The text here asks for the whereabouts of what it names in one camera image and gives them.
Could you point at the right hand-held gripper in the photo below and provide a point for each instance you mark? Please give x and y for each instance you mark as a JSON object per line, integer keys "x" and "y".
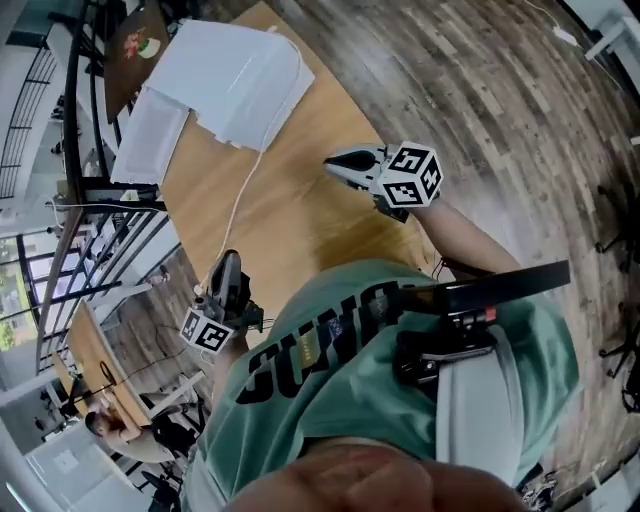
{"x": 407, "y": 175}

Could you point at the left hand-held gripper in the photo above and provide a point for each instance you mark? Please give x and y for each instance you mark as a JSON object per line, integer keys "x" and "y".
{"x": 210, "y": 332}

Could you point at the white microwave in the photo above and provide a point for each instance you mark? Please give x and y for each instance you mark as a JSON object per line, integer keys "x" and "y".
{"x": 240, "y": 75}

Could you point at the person's left forearm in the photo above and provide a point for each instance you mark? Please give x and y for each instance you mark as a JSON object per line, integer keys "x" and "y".
{"x": 230, "y": 365}

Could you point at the person's right forearm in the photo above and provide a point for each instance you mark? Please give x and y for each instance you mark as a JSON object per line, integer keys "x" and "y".
{"x": 460, "y": 240}

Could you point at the light wooden table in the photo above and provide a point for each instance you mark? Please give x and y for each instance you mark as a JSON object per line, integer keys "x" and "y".
{"x": 100, "y": 360}
{"x": 300, "y": 215}

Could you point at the person's green printed t-shirt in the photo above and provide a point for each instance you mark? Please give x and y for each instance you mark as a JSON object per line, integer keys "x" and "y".
{"x": 350, "y": 400}

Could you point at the black chest-mounted device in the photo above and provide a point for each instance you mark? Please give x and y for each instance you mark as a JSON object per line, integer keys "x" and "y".
{"x": 450, "y": 345}

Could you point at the dark brown table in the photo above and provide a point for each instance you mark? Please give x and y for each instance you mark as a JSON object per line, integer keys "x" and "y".
{"x": 135, "y": 75}

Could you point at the black metal railing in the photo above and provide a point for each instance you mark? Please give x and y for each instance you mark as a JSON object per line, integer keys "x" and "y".
{"x": 75, "y": 100}

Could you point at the white power strip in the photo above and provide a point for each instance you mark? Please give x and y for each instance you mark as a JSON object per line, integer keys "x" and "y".
{"x": 566, "y": 36}

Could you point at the potted flower plant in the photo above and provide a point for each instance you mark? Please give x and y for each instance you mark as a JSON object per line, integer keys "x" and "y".
{"x": 142, "y": 46}

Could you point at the person's face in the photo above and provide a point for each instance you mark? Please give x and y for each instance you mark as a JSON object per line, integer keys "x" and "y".
{"x": 375, "y": 485}

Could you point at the black office chair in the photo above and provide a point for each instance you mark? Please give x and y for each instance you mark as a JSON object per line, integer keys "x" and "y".
{"x": 620, "y": 225}
{"x": 627, "y": 360}

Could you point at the white desk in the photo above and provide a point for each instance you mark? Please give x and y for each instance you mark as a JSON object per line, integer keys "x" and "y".
{"x": 615, "y": 30}

